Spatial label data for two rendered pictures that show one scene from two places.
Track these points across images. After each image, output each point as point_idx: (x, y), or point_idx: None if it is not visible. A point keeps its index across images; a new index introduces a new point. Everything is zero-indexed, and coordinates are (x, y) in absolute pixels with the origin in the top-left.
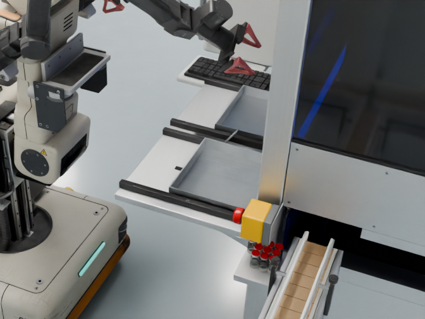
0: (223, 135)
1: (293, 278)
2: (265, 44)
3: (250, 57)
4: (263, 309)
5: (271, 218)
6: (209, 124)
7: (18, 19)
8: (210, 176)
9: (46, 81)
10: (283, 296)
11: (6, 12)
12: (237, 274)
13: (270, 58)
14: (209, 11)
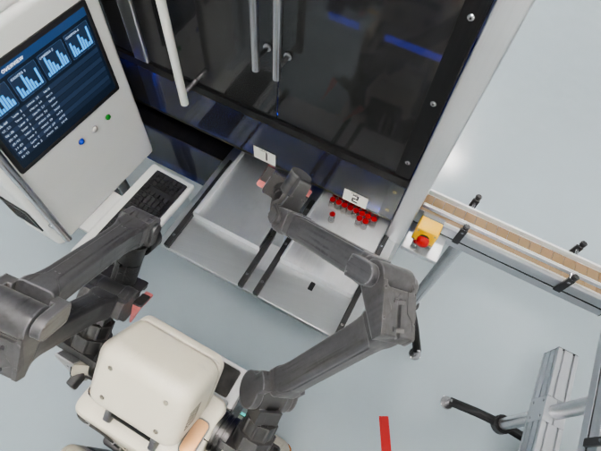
0: (270, 242)
1: (455, 223)
2: (105, 179)
3: (101, 200)
4: (486, 246)
5: (439, 218)
6: (243, 252)
7: (207, 421)
8: (324, 262)
9: (228, 402)
10: (473, 232)
11: (189, 440)
12: (435, 259)
13: (114, 182)
14: (309, 187)
